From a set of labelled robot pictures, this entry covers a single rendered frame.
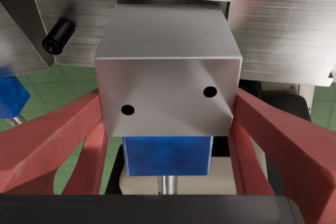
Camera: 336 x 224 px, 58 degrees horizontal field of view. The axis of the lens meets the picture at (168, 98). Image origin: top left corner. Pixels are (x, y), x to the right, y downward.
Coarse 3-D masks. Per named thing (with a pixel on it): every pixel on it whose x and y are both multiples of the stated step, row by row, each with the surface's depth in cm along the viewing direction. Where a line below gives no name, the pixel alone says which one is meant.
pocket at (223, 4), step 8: (120, 0) 15; (128, 0) 17; (136, 0) 17; (144, 0) 17; (152, 0) 17; (160, 0) 17; (168, 0) 17; (176, 0) 17; (184, 0) 17; (192, 0) 17; (200, 0) 17; (208, 0) 17; (224, 8) 17
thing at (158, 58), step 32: (128, 32) 12; (160, 32) 12; (192, 32) 12; (224, 32) 12; (96, 64) 10; (128, 64) 10; (160, 64) 10; (192, 64) 10; (224, 64) 10; (128, 96) 11; (160, 96) 11; (192, 96) 11; (224, 96) 11; (128, 128) 12; (160, 128) 12; (192, 128) 12; (224, 128) 12; (128, 160) 15; (160, 160) 15; (192, 160) 15; (160, 192) 18
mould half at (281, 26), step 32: (64, 0) 15; (96, 0) 15; (224, 0) 14; (256, 0) 13; (288, 0) 13; (320, 0) 13; (96, 32) 16; (256, 32) 14; (288, 32) 14; (320, 32) 14; (64, 64) 18; (256, 64) 16; (288, 64) 16; (320, 64) 15
